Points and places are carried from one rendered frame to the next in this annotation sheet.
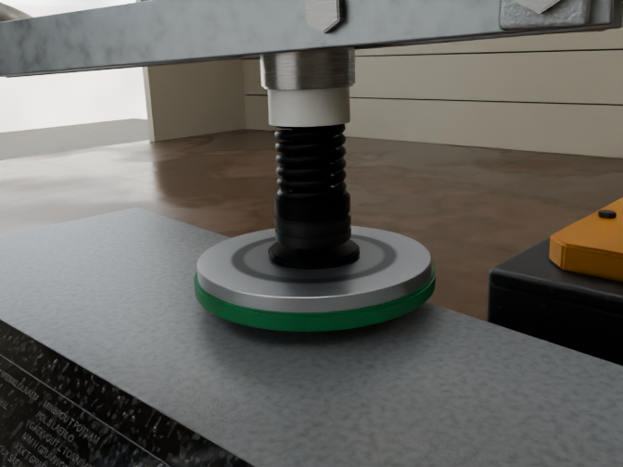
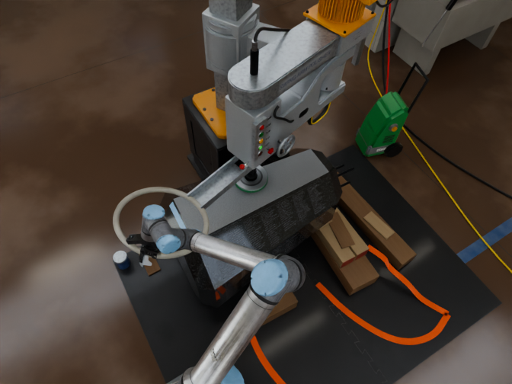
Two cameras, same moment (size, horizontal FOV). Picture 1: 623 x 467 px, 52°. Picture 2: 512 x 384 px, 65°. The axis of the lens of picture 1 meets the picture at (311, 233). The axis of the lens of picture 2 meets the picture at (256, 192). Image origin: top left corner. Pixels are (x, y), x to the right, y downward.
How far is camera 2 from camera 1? 2.43 m
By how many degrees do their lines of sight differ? 70
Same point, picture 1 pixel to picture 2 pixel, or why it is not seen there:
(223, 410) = (276, 195)
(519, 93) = not seen: outside the picture
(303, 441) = (283, 190)
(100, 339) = (253, 206)
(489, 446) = (289, 177)
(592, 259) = not seen: hidden behind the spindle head
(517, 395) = (282, 171)
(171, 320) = (249, 197)
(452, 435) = (286, 178)
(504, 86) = not seen: outside the picture
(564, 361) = (277, 164)
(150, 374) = (265, 200)
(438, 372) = (275, 175)
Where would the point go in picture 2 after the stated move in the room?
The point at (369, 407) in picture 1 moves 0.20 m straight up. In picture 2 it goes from (280, 183) to (282, 164)
